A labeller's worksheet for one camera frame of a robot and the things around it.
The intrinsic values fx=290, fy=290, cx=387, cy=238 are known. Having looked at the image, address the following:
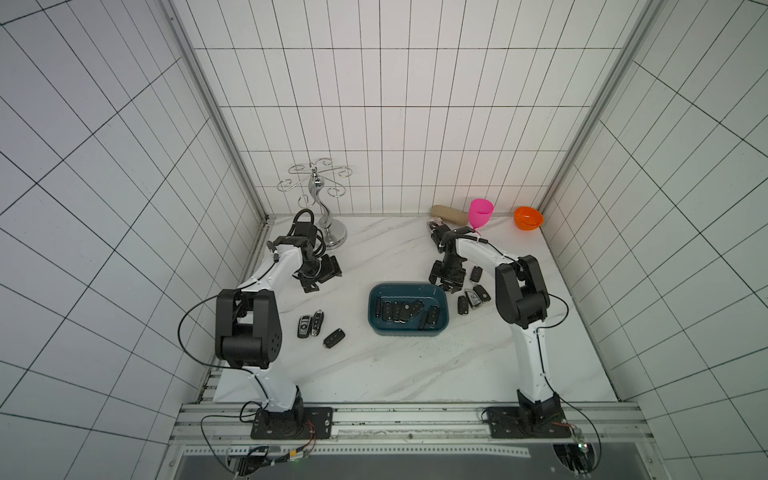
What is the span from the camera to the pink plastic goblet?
103 centimetres

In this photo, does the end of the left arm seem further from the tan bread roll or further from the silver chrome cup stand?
the tan bread roll

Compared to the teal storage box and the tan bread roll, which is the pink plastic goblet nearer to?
the tan bread roll
